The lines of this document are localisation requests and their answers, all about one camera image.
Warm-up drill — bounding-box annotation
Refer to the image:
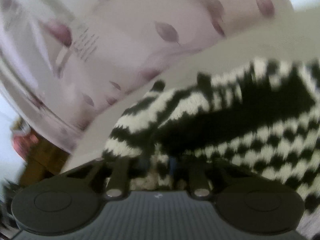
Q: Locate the black white striped knit sweater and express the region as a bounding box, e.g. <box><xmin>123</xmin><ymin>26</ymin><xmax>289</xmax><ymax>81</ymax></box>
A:
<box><xmin>101</xmin><ymin>57</ymin><xmax>320</xmax><ymax>214</ymax></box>

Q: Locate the red object near floor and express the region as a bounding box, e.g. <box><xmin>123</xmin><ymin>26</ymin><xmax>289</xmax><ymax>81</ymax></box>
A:
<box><xmin>10</xmin><ymin>116</ymin><xmax>39</xmax><ymax>160</ymax></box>

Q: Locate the pink leaf print curtain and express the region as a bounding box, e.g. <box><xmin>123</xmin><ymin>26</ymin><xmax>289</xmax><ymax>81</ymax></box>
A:
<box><xmin>1</xmin><ymin>0</ymin><xmax>292</xmax><ymax>152</ymax></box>

